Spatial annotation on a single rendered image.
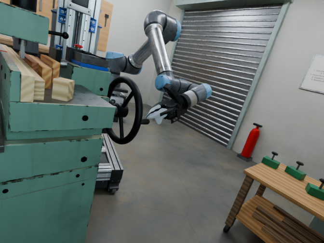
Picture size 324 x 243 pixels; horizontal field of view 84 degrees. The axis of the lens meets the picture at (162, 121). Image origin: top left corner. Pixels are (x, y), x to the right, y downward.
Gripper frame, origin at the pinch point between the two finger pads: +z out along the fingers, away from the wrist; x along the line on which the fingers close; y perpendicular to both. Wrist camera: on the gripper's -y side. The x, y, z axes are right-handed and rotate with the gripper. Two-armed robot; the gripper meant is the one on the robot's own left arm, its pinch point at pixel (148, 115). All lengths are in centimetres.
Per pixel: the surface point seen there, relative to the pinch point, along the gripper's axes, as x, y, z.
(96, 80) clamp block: 9.0, -17.2, 13.1
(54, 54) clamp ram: 12.5, -27.9, 21.9
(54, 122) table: -15.2, -20.4, 30.5
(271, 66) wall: 67, 70, -260
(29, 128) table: -15.5, -21.3, 34.7
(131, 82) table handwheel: 6.4, -12.9, 1.4
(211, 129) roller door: 118, 185, -194
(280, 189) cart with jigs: -41, 64, -58
